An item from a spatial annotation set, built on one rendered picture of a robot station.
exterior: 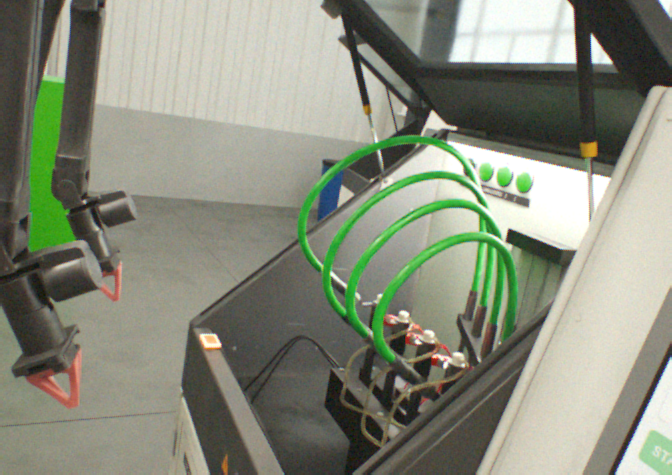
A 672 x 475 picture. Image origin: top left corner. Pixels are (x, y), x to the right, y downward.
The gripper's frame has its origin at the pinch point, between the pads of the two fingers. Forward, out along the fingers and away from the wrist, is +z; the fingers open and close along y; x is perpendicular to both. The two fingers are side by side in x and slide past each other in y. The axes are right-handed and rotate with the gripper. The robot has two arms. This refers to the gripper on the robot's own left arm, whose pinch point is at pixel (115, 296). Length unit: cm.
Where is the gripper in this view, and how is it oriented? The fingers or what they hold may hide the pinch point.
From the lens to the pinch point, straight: 134.6
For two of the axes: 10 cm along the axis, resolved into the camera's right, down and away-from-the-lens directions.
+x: -9.4, 3.1, -1.3
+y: -2.1, -2.2, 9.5
